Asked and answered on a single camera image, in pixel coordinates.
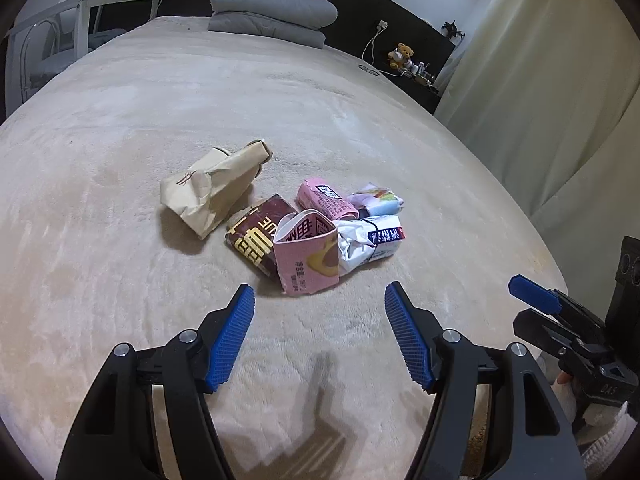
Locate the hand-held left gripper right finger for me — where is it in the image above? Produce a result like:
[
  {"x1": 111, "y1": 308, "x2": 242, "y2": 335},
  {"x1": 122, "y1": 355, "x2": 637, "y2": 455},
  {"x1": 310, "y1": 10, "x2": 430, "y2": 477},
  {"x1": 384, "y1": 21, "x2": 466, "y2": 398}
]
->
[{"x1": 384, "y1": 281, "x2": 587, "y2": 480}]

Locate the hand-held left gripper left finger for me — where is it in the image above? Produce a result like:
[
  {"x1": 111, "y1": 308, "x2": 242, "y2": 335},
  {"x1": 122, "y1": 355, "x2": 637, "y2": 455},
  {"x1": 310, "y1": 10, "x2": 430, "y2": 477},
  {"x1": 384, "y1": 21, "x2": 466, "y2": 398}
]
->
[{"x1": 55, "y1": 283, "x2": 257, "y2": 480}]

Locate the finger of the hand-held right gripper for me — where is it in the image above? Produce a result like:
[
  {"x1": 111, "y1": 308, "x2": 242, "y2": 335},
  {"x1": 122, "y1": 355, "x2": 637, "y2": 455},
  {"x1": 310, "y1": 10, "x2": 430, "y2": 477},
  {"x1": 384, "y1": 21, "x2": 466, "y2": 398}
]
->
[
  {"x1": 512, "y1": 308, "x2": 609, "y2": 367},
  {"x1": 507, "y1": 274, "x2": 607, "y2": 332}
]

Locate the white blue carton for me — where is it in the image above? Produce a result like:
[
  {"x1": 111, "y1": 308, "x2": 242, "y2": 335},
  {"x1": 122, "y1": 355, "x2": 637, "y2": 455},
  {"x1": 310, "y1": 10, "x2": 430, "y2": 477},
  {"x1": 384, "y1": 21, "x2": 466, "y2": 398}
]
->
[{"x1": 336, "y1": 214, "x2": 406, "y2": 277}]

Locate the maroon drink carton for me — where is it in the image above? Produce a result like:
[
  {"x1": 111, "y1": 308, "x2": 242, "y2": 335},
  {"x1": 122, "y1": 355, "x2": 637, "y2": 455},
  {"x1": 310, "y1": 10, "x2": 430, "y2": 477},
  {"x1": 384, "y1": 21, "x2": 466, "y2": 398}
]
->
[{"x1": 226, "y1": 195, "x2": 297, "y2": 278}]

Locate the pink drink carton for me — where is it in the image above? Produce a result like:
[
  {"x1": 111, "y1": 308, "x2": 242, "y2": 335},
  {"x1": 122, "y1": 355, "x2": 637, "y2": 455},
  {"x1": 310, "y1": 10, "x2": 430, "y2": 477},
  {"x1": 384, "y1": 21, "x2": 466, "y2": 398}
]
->
[{"x1": 272, "y1": 211, "x2": 342, "y2": 297}]

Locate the small light blue packet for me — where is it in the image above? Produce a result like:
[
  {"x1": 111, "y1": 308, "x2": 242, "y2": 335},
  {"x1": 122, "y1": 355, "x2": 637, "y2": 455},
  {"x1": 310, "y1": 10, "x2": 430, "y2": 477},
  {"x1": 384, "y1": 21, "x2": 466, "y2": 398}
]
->
[{"x1": 349, "y1": 181, "x2": 406, "y2": 218}]

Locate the brown paper bag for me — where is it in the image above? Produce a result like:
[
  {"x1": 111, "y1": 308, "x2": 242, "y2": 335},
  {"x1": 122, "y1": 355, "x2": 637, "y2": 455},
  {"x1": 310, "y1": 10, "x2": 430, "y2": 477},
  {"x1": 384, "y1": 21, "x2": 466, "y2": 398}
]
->
[{"x1": 160, "y1": 139, "x2": 273, "y2": 240}]

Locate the pink snack packet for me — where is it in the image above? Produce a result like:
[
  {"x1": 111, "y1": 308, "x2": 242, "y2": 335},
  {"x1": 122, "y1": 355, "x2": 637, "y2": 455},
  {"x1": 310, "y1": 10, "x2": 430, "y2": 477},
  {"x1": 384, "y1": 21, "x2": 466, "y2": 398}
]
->
[{"x1": 297, "y1": 177, "x2": 358, "y2": 222}]

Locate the person's right hand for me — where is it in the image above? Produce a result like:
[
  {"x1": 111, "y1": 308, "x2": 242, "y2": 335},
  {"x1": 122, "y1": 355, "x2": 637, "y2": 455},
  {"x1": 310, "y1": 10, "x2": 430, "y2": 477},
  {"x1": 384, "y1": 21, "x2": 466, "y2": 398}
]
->
[{"x1": 550, "y1": 370, "x2": 639, "y2": 461}]

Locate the beige bed blanket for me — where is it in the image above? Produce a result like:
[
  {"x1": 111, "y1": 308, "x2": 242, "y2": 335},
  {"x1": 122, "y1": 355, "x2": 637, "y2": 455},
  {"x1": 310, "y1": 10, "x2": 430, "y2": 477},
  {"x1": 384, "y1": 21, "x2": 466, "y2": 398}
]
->
[{"x1": 0, "y1": 15, "x2": 571, "y2": 480}]

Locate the cream curtain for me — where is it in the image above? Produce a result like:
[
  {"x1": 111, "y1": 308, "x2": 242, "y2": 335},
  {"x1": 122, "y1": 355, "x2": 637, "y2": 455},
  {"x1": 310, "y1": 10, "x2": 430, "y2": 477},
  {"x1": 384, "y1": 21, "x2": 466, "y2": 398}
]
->
[{"x1": 432, "y1": 0, "x2": 640, "y2": 301}]

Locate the black nightstand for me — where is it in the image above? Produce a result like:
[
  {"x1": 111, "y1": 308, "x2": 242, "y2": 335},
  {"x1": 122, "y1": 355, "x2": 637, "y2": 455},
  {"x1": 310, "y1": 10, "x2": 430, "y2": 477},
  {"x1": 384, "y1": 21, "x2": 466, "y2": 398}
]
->
[{"x1": 385, "y1": 60, "x2": 442, "y2": 111}]

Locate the brown teddy bear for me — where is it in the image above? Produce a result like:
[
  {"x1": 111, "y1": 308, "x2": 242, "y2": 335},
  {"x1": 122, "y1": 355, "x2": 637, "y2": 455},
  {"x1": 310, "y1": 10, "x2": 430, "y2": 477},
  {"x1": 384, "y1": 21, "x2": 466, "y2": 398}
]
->
[{"x1": 387, "y1": 42, "x2": 416, "y2": 72}]

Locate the white chair with grey cushion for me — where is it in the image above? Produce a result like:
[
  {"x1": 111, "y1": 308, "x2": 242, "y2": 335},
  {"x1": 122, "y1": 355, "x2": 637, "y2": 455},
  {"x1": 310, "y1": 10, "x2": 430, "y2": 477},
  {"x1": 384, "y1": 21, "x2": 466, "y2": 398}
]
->
[{"x1": 20, "y1": 10, "x2": 128, "y2": 92}]

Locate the folded grey quilt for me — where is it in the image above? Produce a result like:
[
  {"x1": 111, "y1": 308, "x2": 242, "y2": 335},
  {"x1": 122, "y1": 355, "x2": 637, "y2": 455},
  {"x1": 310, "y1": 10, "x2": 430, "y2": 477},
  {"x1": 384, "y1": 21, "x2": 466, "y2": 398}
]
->
[{"x1": 207, "y1": 0, "x2": 338, "y2": 50}]

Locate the white charger cable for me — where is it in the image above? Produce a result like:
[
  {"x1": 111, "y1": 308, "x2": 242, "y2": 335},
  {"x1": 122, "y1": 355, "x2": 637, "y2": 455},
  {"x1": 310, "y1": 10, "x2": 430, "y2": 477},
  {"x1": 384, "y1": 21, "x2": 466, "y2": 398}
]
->
[{"x1": 361, "y1": 20, "x2": 389, "y2": 62}]

